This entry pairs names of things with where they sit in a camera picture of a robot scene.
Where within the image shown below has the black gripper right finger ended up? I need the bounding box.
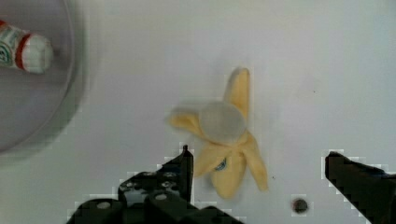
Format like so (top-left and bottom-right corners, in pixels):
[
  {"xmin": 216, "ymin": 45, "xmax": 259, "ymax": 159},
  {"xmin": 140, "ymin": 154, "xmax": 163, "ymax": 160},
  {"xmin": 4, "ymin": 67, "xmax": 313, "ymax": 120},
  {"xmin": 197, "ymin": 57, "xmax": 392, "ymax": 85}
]
[{"xmin": 324, "ymin": 151, "xmax": 396, "ymax": 224}]

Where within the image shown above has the grey round plate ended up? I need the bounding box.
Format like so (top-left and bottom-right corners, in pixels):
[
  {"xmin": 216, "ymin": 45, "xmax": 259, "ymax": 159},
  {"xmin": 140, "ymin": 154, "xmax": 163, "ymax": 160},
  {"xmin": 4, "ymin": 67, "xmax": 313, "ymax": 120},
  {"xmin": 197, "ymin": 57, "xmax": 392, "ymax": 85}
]
[{"xmin": 0, "ymin": 0, "xmax": 85, "ymax": 152}]

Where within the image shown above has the yellow plush peeled banana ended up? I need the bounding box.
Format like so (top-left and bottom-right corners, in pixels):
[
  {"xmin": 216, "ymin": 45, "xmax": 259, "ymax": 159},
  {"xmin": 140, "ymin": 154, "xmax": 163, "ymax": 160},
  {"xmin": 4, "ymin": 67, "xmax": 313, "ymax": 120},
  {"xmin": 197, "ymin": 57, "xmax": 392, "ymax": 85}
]
[{"xmin": 169, "ymin": 67, "xmax": 268, "ymax": 199}]

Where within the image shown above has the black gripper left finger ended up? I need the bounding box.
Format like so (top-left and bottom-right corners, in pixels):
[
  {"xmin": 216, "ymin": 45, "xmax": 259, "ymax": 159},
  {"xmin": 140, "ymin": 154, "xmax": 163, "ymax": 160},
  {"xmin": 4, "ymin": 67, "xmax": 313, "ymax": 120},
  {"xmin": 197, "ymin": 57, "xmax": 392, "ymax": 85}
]
[{"xmin": 65, "ymin": 146, "xmax": 243, "ymax": 224}]

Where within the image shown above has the red plush ketchup bottle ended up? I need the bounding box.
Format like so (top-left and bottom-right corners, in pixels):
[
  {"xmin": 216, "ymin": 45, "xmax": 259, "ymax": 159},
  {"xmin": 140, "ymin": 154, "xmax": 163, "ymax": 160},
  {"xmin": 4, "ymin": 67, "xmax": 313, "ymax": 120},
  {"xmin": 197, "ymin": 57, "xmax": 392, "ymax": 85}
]
[{"xmin": 0, "ymin": 21, "xmax": 54, "ymax": 74}]

